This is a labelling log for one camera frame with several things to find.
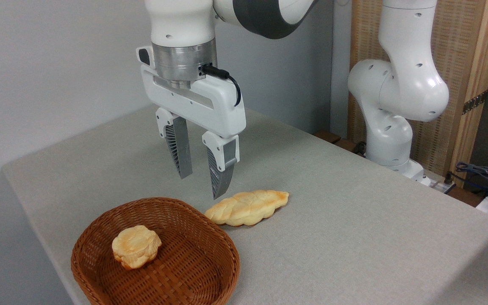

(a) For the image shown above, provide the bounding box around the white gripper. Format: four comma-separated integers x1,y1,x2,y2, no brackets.
136,46,247,200

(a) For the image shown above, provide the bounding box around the long braided bread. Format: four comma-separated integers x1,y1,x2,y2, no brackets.
204,190,290,227

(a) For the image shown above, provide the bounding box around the brown woven wicker basket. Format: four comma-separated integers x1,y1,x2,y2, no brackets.
71,197,241,305

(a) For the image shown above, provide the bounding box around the small round bread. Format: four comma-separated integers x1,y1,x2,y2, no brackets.
112,225,162,270

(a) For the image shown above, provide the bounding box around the grey tablecloth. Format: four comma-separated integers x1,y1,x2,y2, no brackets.
2,104,488,305

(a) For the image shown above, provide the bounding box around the dark metal screen hinge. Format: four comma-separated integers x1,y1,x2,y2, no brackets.
462,90,488,115

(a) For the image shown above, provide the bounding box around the wooden rattan folding screen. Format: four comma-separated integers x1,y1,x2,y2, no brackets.
348,0,488,188

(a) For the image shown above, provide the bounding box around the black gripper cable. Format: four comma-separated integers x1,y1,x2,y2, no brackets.
200,64,243,107

